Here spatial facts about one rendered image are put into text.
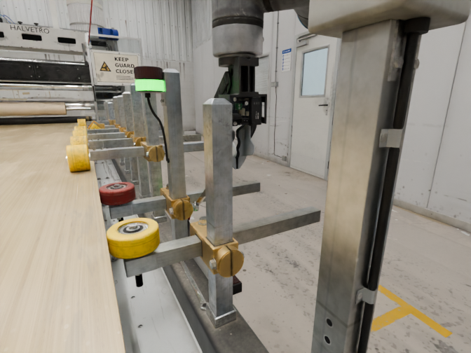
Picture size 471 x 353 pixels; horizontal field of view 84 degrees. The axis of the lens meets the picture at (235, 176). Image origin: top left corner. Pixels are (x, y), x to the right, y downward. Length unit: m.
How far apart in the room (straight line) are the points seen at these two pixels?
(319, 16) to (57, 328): 0.34
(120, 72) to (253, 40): 2.75
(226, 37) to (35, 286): 0.43
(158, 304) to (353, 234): 0.60
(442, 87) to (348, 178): 2.96
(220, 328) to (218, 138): 0.35
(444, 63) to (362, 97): 2.98
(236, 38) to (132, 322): 0.63
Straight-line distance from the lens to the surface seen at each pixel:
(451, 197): 3.15
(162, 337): 0.68
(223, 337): 0.55
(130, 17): 9.78
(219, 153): 0.41
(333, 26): 0.21
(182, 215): 0.67
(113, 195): 0.67
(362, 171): 0.20
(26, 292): 0.39
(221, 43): 0.49
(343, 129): 0.21
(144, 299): 0.78
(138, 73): 0.63
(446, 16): 0.22
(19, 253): 0.49
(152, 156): 0.87
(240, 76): 0.47
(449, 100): 3.12
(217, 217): 0.44
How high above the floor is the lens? 1.10
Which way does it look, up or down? 16 degrees down
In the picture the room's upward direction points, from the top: straight up
